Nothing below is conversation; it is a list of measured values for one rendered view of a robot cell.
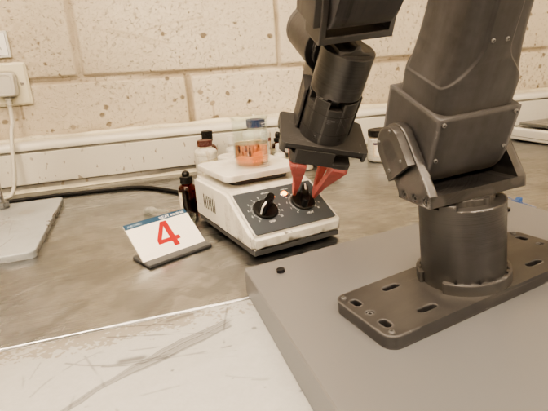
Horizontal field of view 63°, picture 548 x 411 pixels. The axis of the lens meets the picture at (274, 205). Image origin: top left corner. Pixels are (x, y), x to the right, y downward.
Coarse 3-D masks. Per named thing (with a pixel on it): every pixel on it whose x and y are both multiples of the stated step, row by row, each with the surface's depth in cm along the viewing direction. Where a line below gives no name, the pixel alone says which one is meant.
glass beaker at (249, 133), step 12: (240, 120) 59; (252, 120) 60; (264, 120) 61; (240, 132) 60; (252, 132) 60; (264, 132) 61; (240, 144) 61; (252, 144) 61; (264, 144) 62; (240, 156) 62; (252, 156) 61; (264, 156) 62; (252, 168) 62
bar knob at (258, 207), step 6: (270, 192) 57; (270, 198) 56; (258, 204) 57; (264, 204) 55; (270, 204) 56; (258, 210) 56; (264, 210) 55; (270, 210) 56; (276, 210) 57; (264, 216) 55; (270, 216) 56
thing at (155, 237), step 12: (180, 216) 61; (132, 228) 57; (144, 228) 57; (156, 228) 58; (168, 228) 59; (180, 228) 60; (192, 228) 60; (144, 240) 56; (156, 240) 57; (168, 240) 58; (180, 240) 58; (192, 240) 59; (144, 252) 55; (156, 252) 56
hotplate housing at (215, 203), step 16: (208, 176) 67; (272, 176) 63; (288, 176) 64; (304, 176) 64; (208, 192) 64; (224, 192) 59; (240, 192) 58; (208, 208) 65; (224, 208) 59; (224, 224) 60; (240, 224) 55; (304, 224) 57; (320, 224) 57; (336, 224) 58; (240, 240) 56; (256, 240) 53; (272, 240) 54; (288, 240) 55; (304, 240) 57; (256, 256) 54
